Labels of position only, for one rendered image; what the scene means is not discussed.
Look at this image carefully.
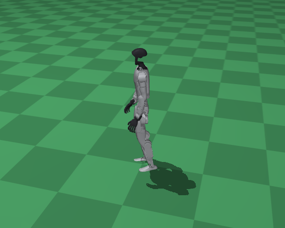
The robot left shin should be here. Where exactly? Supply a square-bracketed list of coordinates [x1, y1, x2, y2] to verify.
[141, 142, 154, 168]

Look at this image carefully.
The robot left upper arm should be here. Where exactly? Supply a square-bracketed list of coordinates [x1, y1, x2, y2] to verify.
[138, 72, 147, 101]

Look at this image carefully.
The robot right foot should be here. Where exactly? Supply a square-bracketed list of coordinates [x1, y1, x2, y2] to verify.
[134, 157, 146, 161]

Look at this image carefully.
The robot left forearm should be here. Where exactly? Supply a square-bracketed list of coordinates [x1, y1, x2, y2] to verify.
[135, 96, 146, 119]

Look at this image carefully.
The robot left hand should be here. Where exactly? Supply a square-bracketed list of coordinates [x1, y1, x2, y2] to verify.
[128, 115, 142, 133]

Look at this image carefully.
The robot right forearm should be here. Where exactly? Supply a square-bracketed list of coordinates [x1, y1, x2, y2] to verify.
[132, 90, 138, 104]

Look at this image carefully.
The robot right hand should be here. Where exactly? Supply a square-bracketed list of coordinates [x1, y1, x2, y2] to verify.
[124, 99, 135, 114]

